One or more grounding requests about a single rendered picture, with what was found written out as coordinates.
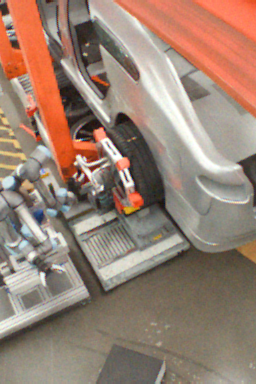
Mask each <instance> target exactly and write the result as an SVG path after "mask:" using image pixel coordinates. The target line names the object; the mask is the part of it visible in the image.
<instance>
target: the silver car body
mask: <svg viewBox="0 0 256 384"><path fill-rule="evenodd" d="M36 5H37V8H38V13H39V15H40V18H41V19H40V22H41V24H42V27H43V33H44V35H45V40H46V44H47V45H48V44H49V43H48V39H49V37H51V39H56V40H57V42H59V43H60V45H62V47H63V48H62V51H64V53H62V56H61V57H62V60H61V65H62V70H63V72H64V73H65V74H66V75H67V76H68V79H69V80H71V82H72V83H73V84H74V86H75V87H76V89H77V90H78V91H79V92H80V93H81V96H82V98H84V100H85V101H86V103H87V104H88V105H89V108H90V109H91V111H92V112H93V113H94V114H95V115H96V116H97V118H98V119H99V122H101V123H102V125H103V126H104V127H105V129H106V130H109V129H111V128H112V127H114V116H115V114H116V112H118V111H122V112H124V113H126V114H127V116H128V117H129V118H130V119H131V120H132V121H134V123H135V124H136V125H137V127H138V128H139V130H140V132H142V134H143V137H144V139H145V141H146V143H147V145H148V146H149V148H150V150H151V152H152V155H153V157H154V159H155V161H156V163H157V166H158V169H159V172H160V175H161V181H162V185H163V189H164V193H165V200H166V209H167V210H168V211H169V213H170V214H171V215H172V217H173V219H174V221H175V222H177V224H178V225H179V226H180V228H181V229H182V230H183V233H185V235H186V236H187V237H188V238H189V240H190V241H191V242H192V244H193V245H194V246H195V247H196V248H197V249H199V250H202V251H205V252H209V253H219V252H224V251H229V250H232V249H236V248H238V247H241V246H243V245H246V244H249V243H250V242H253V241H255V240H256V119H255V118H254V117H253V116H252V115H251V113H249V112H248V111H246V110H245V109H244V108H243V107H242V106H241V105H240V104H239V103H238V102H237V101H236V100H234V99H233V98H232V97H230V96H229V94H228V93H227V92H226V91H224V90H222V89H221V88H220V86H219V85H217V84H216V83H215V82H214V81H212V80H211V79H210V78H209V77H208V76H207V75H206V74H204V73H203V72H201V70H200V69H198V68H197V67H196V66H195V65H193V64H191V62H190V61H189V60H188V59H187V58H184V57H183V56H182V55H181V54H180V53H179V52H177V51H176V50H175V49H174V48H172V47H171V46H170V45H169V44H168V43H166V42H165V41H163V40H162V39H161V38H160V37H159V36H157V35H156V34H155V33H153V32H152V31H151V30H150V29H149V28H148V27H145V26H144V25H143V23H142V22H139V21H138V20H137V19H135V18H134V17H133V16H132V15H130V14H129V13H127V11H125V10H124V9H123V8H120V6H119V5H118V4H115V3H114V1H112V0H36Z"/></svg>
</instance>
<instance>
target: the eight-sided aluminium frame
mask: <svg viewBox="0 0 256 384"><path fill-rule="evenodd" d="M107 145H109V146H110V148H111V149H112V150H113V152H114V154H115V155H113V154H112V153H111V151H110V148H109V147H108V146H107ZM95 147H96V150H97V155H98V159H99V160H103V159H102V156H101V151H100V148H102V153H103V158H104V159H105V156H106V154H105V150H106V151H107V153H108V154H109V155H110V158H111V160H112V161H113V162H114V164H115V163H116V161H117V160H118V159H123V158H122V156H121V154H120V153H119V152H118V151H117V149H116V148H115V147H114V145H112V144H111V141H110V139H109V138H106V139H103V140H101V141H99V142H98V143H96V145H95ZM115 166H116V164H115ZM116 169H117V171H118V173H119V175H120V177H121V179H122V181H123V184H124V187H125V191H126V194H125V193H124V192H123V190H122V189H121V187H120V186H119V184H118V182H116V185H117V186H116V187H114V188H112V189H111V190H112V191H113V193H115V195H116V196H117V198H118V199H119V201H120V202H121V204H122V205H123V206H126V207H128V208H129V207H131V206H132V205H131V204H130V202H129V200H128V194H130V193H129V190H130V192H131V193H134V192H135V189H134V187H135V186H134V183H133V180H132V179H131V177H130V176H129V173H128V171H127V169H125V170H124V172H125V174H126V176H127V181H126V178H125V176H124V175H123V173H122V171H121V172H119V170H118V168H117V166H116ZM115 188H117V189H118V190H119V192H120V193H121V194H122V196H123V197H124V199H122V197H121V196H120V194H119V193H118V192H117V191H116V189H115Z"/></svg>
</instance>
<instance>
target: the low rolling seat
mask: <svg viewBox="0 0 256 384"><path fill-rule="evenodd" d="M165 370H166V367H165V362H164V361H163V359H159V358H157V357H154V356H150V355H147V354H145V353H140V352H138V351H135V350H133V349H128V348H127V347H124V346H121V345H117V344H113V345H112V348H111V350H110V352H109V353H108V356H107V357H106V361H105V363H104V364H103V367H102V368H101V370H100V371H101V372H100V373H99V375H98V377H97V379H96V382H95V384H160V382H161V379H162V377H163V376H166V375H167V372H165Z"/></svg>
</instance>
